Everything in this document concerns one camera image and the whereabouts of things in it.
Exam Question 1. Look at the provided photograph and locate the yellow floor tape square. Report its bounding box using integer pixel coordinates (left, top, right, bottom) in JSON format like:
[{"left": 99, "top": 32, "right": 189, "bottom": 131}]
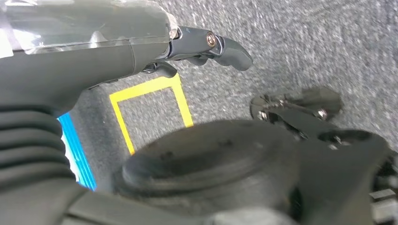
[{"left": 109, "top": 73, "right": 194, "bottom": 155}]

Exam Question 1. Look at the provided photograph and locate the blue metal rack with casters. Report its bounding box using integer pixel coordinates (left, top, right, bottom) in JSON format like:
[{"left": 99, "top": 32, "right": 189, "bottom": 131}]
[{"left": 57, "top": 112, "right": 98, "bottom": 191}]

